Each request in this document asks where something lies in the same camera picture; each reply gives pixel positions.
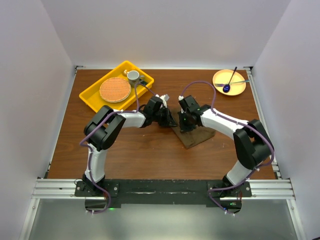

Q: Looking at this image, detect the iridescent fork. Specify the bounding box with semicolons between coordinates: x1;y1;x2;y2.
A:
213;79;250;87

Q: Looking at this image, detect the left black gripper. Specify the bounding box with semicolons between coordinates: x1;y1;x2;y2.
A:
152;106;176;128

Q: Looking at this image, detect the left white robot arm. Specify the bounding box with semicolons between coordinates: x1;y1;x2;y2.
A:
80;94;177;196

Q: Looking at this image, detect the orange woven coaster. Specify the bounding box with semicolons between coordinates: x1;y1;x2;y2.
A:
99;77;132;103

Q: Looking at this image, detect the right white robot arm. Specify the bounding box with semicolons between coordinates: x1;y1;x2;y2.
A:
178;95;275;197

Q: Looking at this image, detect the purple iridescent spoon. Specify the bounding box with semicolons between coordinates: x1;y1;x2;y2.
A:
222;66;238;93

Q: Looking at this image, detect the yellow plastic tray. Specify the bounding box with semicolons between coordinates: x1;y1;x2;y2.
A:
79;60;155;112

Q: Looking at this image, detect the yellow round plate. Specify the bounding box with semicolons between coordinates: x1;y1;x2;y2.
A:
212;69;249;96

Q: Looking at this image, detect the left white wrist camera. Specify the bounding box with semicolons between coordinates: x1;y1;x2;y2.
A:
159;94;170;107

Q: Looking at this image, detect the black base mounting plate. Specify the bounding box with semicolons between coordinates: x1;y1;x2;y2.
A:
74;179;252;213

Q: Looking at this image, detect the brown cloth napkin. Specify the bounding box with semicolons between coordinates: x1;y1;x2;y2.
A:
171;126;216;149

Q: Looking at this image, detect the grey ceramic mug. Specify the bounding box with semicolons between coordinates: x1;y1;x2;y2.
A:
126;70;145;88

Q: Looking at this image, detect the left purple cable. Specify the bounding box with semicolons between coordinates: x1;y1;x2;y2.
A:
79;82;161;215

